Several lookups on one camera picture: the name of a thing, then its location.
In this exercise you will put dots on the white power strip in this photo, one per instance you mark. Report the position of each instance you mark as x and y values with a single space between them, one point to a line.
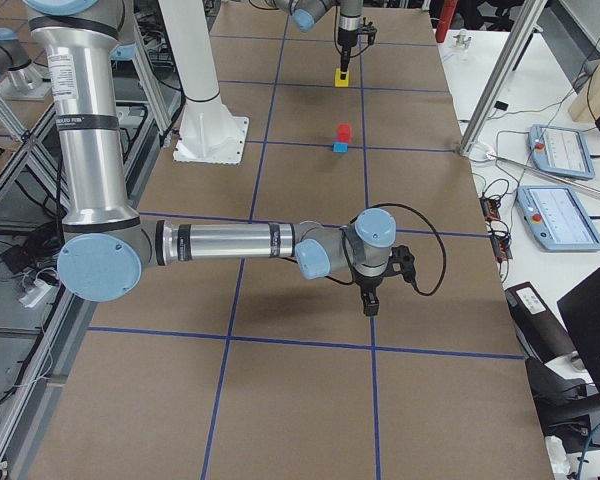
35 294

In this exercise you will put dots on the white camera mast base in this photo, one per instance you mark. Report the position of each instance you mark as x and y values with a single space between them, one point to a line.
208 132

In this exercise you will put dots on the small black square pad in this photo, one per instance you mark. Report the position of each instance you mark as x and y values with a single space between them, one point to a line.
501 105

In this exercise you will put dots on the red wooden block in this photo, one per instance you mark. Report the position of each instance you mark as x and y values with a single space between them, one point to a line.
344 133

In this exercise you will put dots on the aluminium frame post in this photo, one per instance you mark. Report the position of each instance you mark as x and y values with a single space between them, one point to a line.
511 51

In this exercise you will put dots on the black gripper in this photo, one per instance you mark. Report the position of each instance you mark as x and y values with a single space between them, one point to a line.
368 283
347 39

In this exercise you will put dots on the near blue teach pendant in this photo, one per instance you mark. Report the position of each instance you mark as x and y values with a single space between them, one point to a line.
557 219

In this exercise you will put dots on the far blue teach pendant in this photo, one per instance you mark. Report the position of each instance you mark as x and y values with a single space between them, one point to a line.
560 151

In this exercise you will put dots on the black monitor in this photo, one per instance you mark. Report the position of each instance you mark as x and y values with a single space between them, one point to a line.
580 311

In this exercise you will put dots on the blue wooden block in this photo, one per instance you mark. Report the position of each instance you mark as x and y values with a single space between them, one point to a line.
340 147

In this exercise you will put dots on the brown paper table cover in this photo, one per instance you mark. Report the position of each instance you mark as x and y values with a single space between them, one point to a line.
228 369

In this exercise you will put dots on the blue teach pendant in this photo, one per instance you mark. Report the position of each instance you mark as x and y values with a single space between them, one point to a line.
557 219
560 151

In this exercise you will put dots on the red cylinder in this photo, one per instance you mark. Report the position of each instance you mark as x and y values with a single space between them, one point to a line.
445 19

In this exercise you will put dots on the yellow wooden block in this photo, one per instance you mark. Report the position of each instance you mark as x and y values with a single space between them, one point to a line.
341 78

